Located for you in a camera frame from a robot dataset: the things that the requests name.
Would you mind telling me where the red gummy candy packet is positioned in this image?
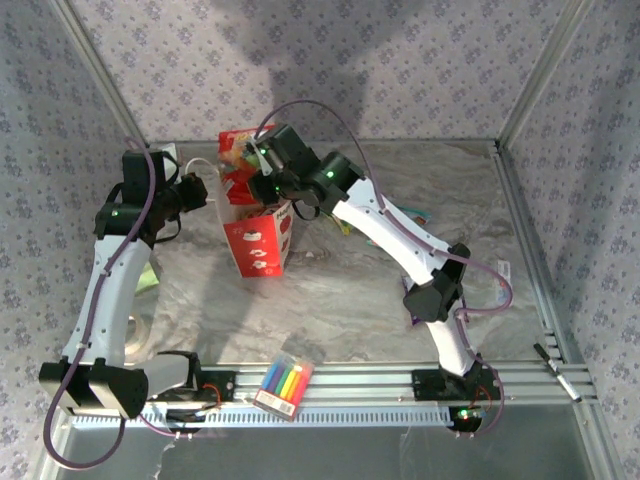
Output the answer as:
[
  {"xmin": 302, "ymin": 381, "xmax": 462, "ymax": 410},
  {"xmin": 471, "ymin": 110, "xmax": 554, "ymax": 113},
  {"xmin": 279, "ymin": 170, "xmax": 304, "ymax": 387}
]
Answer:
[{"xmin": 217, "ymin": 127, "xmax": 276, "ymax": 206}]

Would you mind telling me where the red floral paper bag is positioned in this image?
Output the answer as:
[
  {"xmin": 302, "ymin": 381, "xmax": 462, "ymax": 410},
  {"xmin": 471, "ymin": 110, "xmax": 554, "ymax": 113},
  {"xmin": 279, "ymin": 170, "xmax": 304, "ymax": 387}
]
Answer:
[{"xmin": 185, "ymin": 157, "xmax": 296, "ymax": 279}]

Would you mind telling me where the green red mint candy packet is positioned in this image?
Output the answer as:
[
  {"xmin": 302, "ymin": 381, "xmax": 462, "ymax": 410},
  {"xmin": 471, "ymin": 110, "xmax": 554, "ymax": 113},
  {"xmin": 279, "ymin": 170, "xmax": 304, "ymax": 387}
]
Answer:
[{"xmin": 389, "ymin": 201, "xmax": 434, "ymax": 225}]

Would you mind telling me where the pale green paper piece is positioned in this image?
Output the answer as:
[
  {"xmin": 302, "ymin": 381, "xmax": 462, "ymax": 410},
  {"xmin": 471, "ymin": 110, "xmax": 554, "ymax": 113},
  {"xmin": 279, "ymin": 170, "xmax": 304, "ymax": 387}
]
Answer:
[{"xmin": 138, "ymin": 262, "xmax": 160, "ymax": 294}]

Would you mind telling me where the clear tape roll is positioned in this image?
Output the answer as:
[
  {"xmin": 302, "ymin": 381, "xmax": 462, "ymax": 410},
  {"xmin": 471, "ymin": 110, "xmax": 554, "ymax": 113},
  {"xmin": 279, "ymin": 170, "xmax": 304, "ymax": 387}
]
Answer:
[{"xmin": 122, "ymin": 314, "xmax": 151, "ymax": 359}]

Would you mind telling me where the colour marker pack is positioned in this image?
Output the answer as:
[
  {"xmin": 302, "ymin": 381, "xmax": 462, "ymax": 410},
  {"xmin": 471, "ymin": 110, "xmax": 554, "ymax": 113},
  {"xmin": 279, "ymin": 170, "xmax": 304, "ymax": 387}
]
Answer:
[{"xmin": 252, "ymin": 349, "xmax": 316, "ymax": 422}]

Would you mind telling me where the small white packet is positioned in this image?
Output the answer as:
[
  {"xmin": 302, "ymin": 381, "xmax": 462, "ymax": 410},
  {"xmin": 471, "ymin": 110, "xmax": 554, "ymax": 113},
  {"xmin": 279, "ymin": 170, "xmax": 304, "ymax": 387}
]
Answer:
[{"xmin": 492, "ymin": 259, "xmax": 516, "ymax": 307}]

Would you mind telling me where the black controller board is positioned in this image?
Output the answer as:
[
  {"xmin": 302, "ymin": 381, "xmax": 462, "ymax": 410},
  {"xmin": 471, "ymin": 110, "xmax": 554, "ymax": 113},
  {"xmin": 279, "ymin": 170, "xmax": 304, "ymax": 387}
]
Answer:
[{"xmin": 446, "ymin": 404, "xmax": 487, "ymax": 437}]

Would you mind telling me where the black marker pen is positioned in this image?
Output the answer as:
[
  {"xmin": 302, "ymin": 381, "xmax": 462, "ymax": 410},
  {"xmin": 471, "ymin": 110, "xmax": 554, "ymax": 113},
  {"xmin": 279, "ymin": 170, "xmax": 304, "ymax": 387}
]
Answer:
[{"xmin": 532, "ymin": 342, "xmax": 584, "ymax": 404}]

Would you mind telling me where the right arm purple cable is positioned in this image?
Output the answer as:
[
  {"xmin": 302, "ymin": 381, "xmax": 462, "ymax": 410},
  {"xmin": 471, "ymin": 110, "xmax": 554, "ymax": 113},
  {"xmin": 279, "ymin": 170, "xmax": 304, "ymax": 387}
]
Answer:
[{"xmin": 257, "ymin": 98, "xmax": 515, "ymax": 439}]

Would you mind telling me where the aluminium frame upright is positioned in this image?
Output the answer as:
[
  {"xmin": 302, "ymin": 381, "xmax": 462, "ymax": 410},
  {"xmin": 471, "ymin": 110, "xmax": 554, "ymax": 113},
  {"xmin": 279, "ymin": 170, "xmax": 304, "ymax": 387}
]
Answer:
[
  {"xmin": 49, "ymin": 0, "xmax": 151, "ymax": 157},
  {"xmin": 497, "ymin": 0, "xmax": 604, "ymax": 151}
]

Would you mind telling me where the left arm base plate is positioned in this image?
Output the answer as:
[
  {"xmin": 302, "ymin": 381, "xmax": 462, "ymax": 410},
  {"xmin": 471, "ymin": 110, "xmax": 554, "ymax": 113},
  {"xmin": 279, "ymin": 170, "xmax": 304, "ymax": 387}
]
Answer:
[{"xmin": 144, "ymin": 368, "xmax": 236, "ymax": 404}]

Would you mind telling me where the aluminium side rail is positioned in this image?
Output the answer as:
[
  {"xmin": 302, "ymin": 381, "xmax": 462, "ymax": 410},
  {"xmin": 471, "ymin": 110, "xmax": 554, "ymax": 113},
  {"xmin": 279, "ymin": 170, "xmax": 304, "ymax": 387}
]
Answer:
[{"xmin": 492, "ymin": 141, "xmax": 631, "ymax": 480}]

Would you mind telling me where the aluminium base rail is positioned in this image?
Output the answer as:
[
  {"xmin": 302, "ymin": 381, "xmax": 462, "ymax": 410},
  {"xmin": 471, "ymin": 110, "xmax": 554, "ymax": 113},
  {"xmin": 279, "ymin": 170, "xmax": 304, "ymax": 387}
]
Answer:
[{"xmin": 54, "ymin": 362, "xmax": 599, "ymax": 416}]

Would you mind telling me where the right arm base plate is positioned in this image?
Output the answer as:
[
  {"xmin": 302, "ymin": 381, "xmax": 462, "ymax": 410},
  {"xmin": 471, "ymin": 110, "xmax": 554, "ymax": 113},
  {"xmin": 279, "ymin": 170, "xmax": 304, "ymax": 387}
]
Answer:
[{"xmin": 410, "ymin": 367, "xmax": 504, "ymax": 404}]

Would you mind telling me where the white slotted cable duct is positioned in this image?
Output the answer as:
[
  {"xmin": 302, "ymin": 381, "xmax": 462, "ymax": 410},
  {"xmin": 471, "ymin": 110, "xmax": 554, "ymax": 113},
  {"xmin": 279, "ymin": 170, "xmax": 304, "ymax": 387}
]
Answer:
[{"xmin": 72, "ymin": 405, "xmax": 464, "ymax": 430}]

